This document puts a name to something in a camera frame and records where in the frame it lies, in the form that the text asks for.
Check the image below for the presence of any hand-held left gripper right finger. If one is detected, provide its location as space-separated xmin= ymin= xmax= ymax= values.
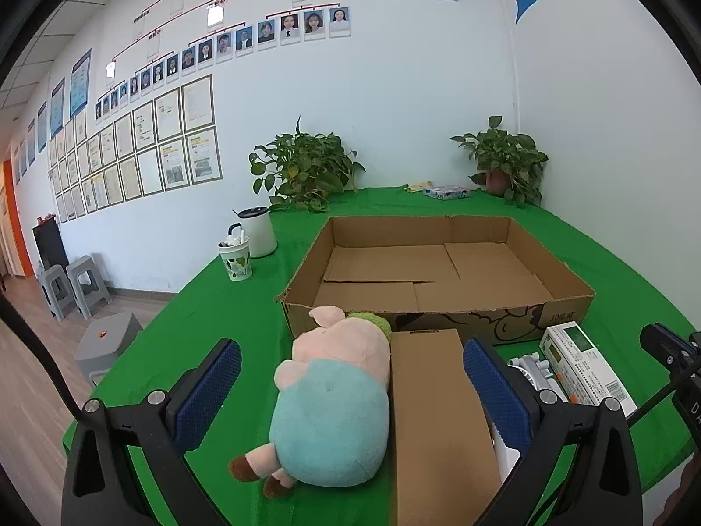
xmin=463 ymin=338 xmax=643 ymax=526

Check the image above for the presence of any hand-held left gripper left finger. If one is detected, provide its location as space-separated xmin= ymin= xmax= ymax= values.
xmin=60 ymin=338 xmax=242 ymax=526

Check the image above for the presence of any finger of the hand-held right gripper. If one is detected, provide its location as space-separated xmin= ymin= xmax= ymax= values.
xmin=627 ymin=323 xmax=695 ymax=429

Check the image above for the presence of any small plain cardboard box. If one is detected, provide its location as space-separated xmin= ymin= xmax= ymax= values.
xmin=388 ymin=329 xmax=503 ymax=526

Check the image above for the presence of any pink pig plush toy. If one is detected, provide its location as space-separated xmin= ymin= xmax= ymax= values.
xmin=228 ymin=306 xmax=392 ymax=499

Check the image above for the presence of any large cardboard box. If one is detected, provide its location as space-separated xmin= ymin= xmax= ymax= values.
xmin=275 ymin=215 xmax=596 ymax=347

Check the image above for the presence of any grey plastic gadget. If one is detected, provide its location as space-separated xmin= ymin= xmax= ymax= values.
xmin=508 ymin=353 xmax=570 ymax=402

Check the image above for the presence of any white printed device box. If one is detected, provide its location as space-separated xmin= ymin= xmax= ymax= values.
xmin=539 ymin=323 xmax=639 ymax=418

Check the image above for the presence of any green tablecloth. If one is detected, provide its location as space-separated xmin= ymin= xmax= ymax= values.
xmin=61 ymin=186 xmax=699 ymax=526

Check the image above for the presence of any grey plastic stool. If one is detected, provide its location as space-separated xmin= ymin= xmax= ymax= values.
xmin=66 ymin=255 xmax=113 ymax=320
xmin=74 ymin=312 xmax=144 ymax=387
xmin=37 ymin=264 xmax=73 ymax=320

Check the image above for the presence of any leaf-patterned cup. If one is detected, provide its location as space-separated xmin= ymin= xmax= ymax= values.
xmin=218 ymin=233 xmax=254 ymax=282

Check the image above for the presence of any green plush toy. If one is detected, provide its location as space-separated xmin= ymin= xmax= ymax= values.
xmin=344 ymin=310 xmax=393 ymax=341

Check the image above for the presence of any white kettle with black lid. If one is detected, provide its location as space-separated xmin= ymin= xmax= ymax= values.
xmin=228 ymin=205 xmax=278 ymax=259

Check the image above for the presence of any tissue pack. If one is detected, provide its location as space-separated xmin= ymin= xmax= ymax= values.
xmin=423 ymin=185 xmax=471 ymax=201

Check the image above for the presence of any black cabinet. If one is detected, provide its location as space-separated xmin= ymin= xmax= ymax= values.
xmin=32 ymin=213 xmax=70 ymax=280

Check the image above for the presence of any group of framed certificates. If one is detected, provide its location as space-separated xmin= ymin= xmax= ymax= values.
xmin=48 ymin=74 xmax=224 ymax=224

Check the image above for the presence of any green leafy plant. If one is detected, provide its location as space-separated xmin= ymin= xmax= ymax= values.
xmin=449 ymin=115 xmax=549 ymax=209

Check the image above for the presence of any bushy green potted plant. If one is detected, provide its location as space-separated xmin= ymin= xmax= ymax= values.
xmin=249 ymin=116 xmax=367 ymax=214

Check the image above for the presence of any row of portrait photos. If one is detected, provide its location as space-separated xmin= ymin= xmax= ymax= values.
xmin=94 ymin=7 xmax=352 ymax=121

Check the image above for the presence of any black cable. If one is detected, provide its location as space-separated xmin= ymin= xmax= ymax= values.
xmin=0 ymin=289 xmax=84 ymax=424

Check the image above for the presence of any blue wall poster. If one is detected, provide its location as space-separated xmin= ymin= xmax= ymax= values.
xmin=70 ymin=48 xmax=93 ymax=117
xmin=50 ymin=78 xmax=66 ymax=139

